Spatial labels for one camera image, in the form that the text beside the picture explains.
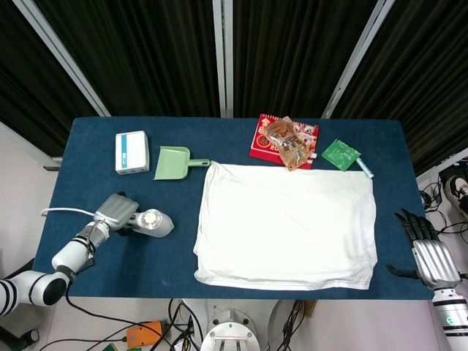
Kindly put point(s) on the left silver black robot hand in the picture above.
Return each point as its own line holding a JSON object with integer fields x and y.
{"x": 115, "y": 212}

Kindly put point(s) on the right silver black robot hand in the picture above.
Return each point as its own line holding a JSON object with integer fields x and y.
{"x": 435, "y": 259}

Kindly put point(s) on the white handheld steam iron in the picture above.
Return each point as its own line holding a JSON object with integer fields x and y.
{"x": 161, "y": 225}

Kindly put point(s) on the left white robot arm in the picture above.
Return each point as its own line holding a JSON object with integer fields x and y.
{"x": 69, "y": 252}

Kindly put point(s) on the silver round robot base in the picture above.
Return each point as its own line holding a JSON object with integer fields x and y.
{"x": 230, "y": 336}

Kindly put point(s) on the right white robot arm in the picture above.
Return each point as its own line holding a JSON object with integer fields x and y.
{"x": 451, "y": 318}

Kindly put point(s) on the blue table cover cloth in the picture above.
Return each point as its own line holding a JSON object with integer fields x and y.
{"x": 146, "y": 267}

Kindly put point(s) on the white blue cardboard box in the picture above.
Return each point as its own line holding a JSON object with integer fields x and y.
{"x": 131, "y": 150}

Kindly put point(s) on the white black sneaker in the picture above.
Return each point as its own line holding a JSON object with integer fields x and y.
{"x": 457, "y": 192}

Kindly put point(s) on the green plastic dustpan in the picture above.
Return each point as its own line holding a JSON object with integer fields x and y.
{"x": 170, "y": 164}

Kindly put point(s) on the green white marker pen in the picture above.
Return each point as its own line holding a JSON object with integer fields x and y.
{"x": 365, "y": 169}

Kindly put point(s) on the orange box device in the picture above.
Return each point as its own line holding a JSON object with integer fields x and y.
{"x": 144, "y": 333}

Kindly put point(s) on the green sachet packet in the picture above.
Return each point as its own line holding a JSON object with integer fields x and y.
{"x": 340, "y": 153}

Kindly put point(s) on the white folded garment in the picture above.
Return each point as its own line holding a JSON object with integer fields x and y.
{"x": 285, "y": 226}

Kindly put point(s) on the black curtain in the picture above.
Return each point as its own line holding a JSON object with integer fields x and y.
{"x": 146, "y": 55}

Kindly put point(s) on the red printed booklet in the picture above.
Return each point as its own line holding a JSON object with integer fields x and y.
{"x": 261, "y": 144}

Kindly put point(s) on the brown spouted food pouch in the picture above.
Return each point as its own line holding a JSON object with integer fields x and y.
{"x": 289, "y": 146}

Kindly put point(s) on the white metal frame post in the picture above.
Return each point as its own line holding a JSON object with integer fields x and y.
{"x": 356, "y": 62}
{"x": 66, "y": 58}
{"x": 223, "y": 58}

